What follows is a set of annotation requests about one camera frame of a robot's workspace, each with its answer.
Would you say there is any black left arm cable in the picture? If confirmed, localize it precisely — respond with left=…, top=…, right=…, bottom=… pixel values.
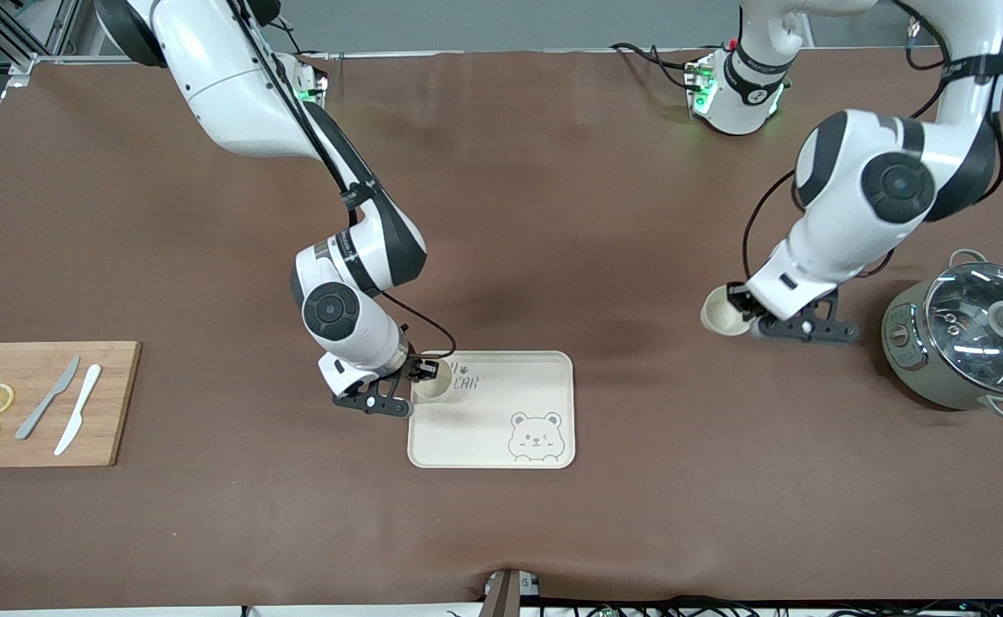
left=740, top=0, right=1003, bottom=288

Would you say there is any bamboo cutting board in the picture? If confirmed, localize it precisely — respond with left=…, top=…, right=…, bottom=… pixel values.
left=0, top=341, right=142, bottom=469

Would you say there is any metal table edge bracket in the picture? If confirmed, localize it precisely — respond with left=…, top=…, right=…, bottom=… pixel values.
left=477, top=568, right=545, bottom=617

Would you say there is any grey plastic knife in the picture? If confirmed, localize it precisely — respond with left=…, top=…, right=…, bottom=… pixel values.
left=15, top=355, right=81, bottom=441

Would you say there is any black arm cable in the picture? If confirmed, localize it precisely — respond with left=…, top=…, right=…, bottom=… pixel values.
left=227, top=0, right=458, bottom=361
left=740, top=0, right=1003, bottom=288

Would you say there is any brown table cover mat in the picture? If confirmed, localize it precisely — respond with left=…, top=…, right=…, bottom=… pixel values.
left=0, top=47, right=1003, bottom=611

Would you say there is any aluminium frame profile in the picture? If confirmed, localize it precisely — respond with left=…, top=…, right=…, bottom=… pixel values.
left=0, top=0, right=91, bottom=95

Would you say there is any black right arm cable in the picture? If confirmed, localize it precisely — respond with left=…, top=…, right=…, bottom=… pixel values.
left=227, top=0, right=458, bottom=361

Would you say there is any glass pot lid with knob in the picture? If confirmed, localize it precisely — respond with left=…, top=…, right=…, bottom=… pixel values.
left=926, top=261, right=1003, bottom=392

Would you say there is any white paper-like cup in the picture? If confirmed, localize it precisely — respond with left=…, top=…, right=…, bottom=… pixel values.
left=413, top=364, right=457, bottom=404
left=700, top=285, right=755, bottom=335

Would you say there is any white plastic knife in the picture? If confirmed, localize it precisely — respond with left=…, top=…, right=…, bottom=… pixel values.
left=53, top=363, right=103, bottom=457

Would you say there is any grey pot with glass lid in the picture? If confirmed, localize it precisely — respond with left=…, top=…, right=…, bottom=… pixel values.
left=881, top=249, right=1003, bottom=421

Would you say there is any cream tray with bear print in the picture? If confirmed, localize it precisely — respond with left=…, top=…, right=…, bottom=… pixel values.
left=407, top=350, right=576, bottom=470

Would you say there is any black base cable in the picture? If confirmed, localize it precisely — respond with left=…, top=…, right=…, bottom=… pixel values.
left=611, top=41, right=700, bottom=93

